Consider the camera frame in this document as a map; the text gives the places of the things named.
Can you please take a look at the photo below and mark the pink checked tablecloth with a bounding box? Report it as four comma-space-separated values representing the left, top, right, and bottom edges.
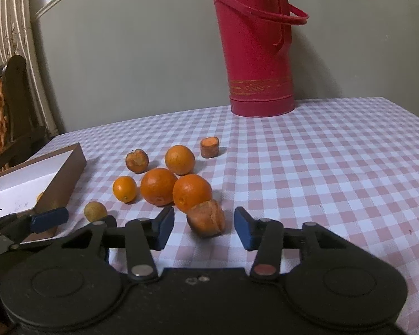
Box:
21, 97, 419, 335

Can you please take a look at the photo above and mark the brown cardboard box white inside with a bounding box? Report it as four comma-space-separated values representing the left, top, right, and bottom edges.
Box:
0, 143, 87, 245

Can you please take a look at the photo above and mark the orange carrot stub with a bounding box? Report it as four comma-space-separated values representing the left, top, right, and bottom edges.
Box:
200, 137, 220, 159

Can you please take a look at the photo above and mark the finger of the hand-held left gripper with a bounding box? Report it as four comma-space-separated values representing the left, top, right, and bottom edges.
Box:
0, 207, 70, 248

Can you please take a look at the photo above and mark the beige striped curtain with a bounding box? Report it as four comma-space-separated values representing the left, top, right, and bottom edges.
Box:
0, 0, 67, 137

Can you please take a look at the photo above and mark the small yellowish round fruit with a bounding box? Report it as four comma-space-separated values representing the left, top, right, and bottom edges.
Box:
83, 201, 108, 223

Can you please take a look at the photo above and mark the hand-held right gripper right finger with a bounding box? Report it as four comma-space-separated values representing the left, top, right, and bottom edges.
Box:
233, 207, 350, 284

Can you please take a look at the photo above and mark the brown dried orange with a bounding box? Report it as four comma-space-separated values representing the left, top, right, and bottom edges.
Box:
125, 149, 149, 174

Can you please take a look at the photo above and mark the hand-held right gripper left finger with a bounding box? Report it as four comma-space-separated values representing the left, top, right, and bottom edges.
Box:
61, 207, 176, 283

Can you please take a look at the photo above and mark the small orange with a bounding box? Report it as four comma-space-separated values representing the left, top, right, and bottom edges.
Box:
112, 176, 138, 203

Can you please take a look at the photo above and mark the red thermos flask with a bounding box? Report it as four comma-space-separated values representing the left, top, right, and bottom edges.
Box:
211, 0, 310, 117

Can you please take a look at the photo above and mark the brownish peeled orange piece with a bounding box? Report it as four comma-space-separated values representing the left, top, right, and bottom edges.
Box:
186, 199, 226, 238

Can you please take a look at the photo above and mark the wooden wicker chair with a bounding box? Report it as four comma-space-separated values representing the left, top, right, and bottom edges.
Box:
0, 55, 58, 178

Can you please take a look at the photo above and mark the large orange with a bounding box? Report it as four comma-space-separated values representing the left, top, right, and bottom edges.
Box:
172, 174, 213, 213
140, 168, 178, 207
164, 145, 196, 176

